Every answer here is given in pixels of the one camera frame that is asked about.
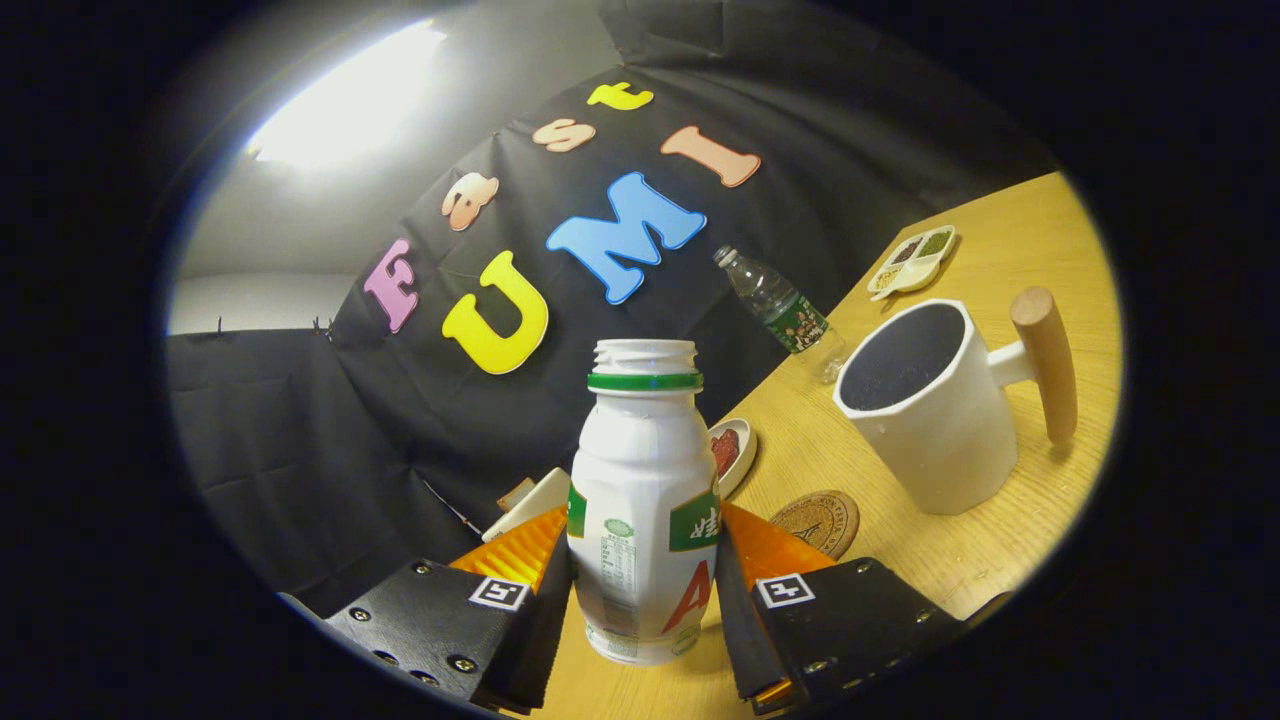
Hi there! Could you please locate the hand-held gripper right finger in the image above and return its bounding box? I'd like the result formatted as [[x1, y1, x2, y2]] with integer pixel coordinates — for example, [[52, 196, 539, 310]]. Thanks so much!
[[715, 500, 969, 716]]

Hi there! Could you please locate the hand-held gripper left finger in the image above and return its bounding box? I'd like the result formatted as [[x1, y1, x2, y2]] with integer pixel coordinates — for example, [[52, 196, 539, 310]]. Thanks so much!
[[280, 505, 576, 716]]

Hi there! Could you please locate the round cork coaster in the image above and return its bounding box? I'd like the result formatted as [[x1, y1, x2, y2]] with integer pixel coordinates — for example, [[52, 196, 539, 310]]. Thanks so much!
[[768, 490, 861, 561]]

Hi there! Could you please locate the white juice bottle green label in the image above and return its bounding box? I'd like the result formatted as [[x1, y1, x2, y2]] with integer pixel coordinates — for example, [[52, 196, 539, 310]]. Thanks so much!
[[566, 339, 723, 667]]

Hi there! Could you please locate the white cup with wooden handle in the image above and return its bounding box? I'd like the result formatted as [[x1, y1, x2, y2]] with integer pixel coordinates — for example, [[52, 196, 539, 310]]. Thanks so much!
[[832, 286, 1080, 516]]

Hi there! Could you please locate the clear plastic water bottle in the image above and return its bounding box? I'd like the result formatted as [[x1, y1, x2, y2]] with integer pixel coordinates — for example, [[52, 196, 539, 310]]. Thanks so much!
[[712, 245, 847, 386]]

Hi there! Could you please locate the cream toaster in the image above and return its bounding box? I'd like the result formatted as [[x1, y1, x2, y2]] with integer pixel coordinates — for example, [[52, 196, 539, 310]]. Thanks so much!
[[480, 467, 573, 544]]

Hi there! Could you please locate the round white plate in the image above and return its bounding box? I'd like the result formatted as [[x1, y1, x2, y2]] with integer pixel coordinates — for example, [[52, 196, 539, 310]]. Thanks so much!
[[706, 417, 758, 501]]

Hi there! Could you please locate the wooden table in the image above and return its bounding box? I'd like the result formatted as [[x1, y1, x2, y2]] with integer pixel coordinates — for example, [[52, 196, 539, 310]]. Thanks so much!
[[530, 170, 1123, 720]]

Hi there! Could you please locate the black backdrop cloth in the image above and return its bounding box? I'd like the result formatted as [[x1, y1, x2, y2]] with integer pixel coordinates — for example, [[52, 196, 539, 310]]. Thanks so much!
[[165, 0, 1061, 621]]

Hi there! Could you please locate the white divided dish with beans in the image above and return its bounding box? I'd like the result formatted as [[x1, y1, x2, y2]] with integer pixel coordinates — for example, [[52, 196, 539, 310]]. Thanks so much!
[[867, 225, 958, 303]]

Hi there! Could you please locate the ceiling light panel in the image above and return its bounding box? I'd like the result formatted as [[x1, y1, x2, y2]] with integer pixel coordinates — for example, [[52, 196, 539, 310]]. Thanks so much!
[[245, 20, 446, 171]]

